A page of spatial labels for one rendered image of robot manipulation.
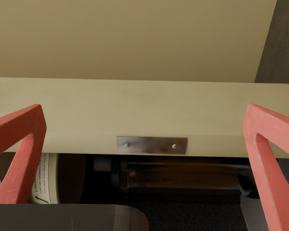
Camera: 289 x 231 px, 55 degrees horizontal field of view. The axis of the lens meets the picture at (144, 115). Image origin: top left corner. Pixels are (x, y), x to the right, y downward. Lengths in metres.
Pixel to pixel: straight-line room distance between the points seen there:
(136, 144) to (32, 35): 0.51
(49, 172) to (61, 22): 0.41
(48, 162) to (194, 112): 0.19
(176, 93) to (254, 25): 0.41
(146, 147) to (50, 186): 0.15
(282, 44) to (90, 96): 0.42
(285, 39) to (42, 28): 0.53
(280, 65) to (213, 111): 0.33
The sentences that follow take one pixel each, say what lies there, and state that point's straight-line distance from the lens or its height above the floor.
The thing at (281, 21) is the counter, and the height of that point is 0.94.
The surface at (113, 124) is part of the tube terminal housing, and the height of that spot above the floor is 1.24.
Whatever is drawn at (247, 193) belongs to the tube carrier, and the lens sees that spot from 0.46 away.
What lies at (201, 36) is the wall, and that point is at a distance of 0.69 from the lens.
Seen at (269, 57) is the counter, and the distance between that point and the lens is 0.67.
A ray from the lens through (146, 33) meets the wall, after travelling 0.68.
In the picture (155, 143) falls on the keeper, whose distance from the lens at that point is 0.28.
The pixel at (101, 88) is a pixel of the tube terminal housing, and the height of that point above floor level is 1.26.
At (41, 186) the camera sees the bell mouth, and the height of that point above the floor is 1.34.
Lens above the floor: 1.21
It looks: level
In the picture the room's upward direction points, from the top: 89 degrees counter-clockwise
